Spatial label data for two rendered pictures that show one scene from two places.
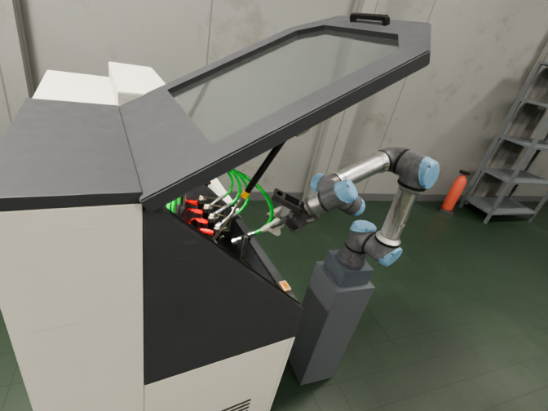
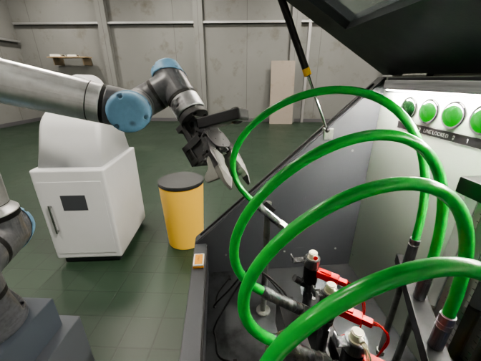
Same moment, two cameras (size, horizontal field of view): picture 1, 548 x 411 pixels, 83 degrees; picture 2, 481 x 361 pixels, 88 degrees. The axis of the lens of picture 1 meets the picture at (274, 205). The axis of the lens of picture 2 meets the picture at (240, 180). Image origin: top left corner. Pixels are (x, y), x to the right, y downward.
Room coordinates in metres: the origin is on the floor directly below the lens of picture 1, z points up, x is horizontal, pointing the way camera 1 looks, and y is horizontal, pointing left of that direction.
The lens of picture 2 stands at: (1.44, 0.26, 1.44)
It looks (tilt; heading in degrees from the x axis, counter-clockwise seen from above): 22 degrees down; 208
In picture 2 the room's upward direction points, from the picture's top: straight up
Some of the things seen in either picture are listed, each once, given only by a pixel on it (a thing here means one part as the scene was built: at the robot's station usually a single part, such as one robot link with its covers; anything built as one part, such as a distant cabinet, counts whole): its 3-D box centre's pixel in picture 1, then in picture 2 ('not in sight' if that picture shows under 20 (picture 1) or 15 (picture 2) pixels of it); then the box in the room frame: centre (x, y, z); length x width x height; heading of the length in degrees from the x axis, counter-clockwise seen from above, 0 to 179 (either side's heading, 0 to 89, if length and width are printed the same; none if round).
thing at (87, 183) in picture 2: not in sight; (94, 181); (0.27, -1.81, 0.62); 0.72 x 0.57 x 1.24; 27
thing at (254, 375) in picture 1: (196, 347); not in sight; (1.01, 0.23, 0.39); 0.70 x 0.58 x 0.79; 33
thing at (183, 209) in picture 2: not in sight; (183, 210); (-0.11, -1.15, 0.31); 0.40 x 0.40 x 0.63
